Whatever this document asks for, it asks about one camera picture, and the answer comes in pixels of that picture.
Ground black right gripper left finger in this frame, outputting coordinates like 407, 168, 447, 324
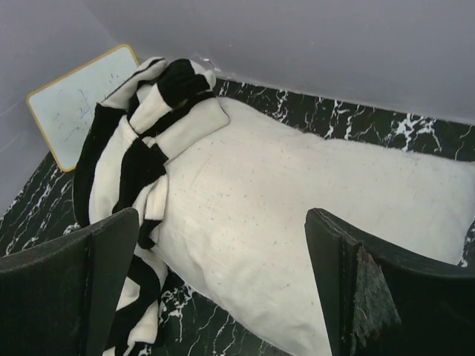
1, 208, 139, 355

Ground yellow framed whiteboard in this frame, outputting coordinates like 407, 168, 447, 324
26, 44, 139, 172

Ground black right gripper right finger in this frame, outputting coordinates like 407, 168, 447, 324
305, 208, 474, 355

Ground black white striped pillowcase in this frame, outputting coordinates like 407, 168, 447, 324
73, 56, 229, 355

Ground white pillow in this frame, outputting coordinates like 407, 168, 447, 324
154, 98, 474, 355

